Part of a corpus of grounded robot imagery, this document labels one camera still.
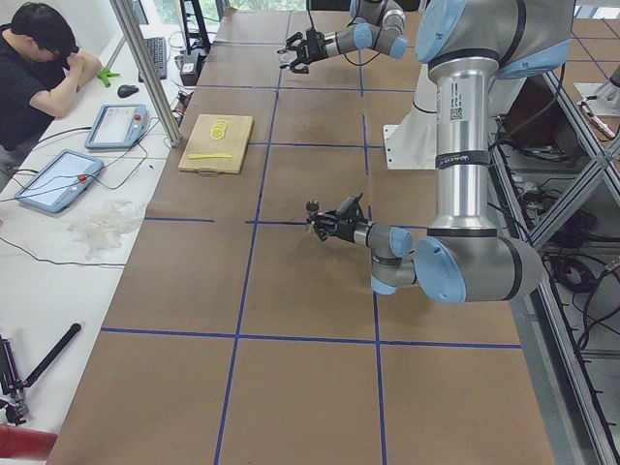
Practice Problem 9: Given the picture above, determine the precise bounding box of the steel double jigger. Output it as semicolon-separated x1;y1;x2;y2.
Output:
305;200;320;219

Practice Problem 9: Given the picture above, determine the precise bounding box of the teach pendant tablet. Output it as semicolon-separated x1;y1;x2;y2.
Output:
84;104;148;151
14;149;105;214

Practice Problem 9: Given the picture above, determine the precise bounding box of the black box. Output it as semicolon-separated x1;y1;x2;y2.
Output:
179;49;204;86

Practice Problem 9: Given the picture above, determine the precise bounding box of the wooden cutting board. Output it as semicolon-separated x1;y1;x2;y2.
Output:
178;114;254;174

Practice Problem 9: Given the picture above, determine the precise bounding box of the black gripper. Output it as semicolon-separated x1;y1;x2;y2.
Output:
306;193;372;242
278;28;326;74

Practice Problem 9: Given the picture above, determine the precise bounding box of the black computer mouse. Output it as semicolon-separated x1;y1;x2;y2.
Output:
116;84;140;99

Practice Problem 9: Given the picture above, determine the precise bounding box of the yellow plastic knife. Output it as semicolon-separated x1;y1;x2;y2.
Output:
187;152;233;160

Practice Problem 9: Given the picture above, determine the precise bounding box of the aluminium frame post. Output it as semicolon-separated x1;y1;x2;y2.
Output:
109;0;182;147

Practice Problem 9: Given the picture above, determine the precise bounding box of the right teach pendant tablet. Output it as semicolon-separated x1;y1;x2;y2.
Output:
84;104;148;151

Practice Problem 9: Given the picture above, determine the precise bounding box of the left teach pendant tablet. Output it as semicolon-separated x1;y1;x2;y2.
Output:
14;149;105;214

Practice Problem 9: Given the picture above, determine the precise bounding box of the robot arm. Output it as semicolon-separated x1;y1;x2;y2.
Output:
306;1;574;303
276;1;409;74

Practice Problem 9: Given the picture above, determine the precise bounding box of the seated person in black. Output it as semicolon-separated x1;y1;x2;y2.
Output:
1;2;103;152

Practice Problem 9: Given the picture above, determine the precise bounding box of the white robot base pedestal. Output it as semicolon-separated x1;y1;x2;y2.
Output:
384;64;437;171

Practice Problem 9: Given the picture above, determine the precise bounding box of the crumpled white tissue pile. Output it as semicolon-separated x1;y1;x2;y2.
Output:
65;199;145;264

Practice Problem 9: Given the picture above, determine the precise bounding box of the green plastic clamp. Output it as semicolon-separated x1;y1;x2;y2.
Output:
97;67;121;88

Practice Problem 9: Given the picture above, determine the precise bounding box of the black keyboard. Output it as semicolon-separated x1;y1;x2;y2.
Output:
143;37;168;79

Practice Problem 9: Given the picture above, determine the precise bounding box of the brown paper table cover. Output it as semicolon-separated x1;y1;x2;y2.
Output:
50;12;554;464

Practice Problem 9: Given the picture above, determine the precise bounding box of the black tripod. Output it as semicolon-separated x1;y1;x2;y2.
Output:
0;322;82;427

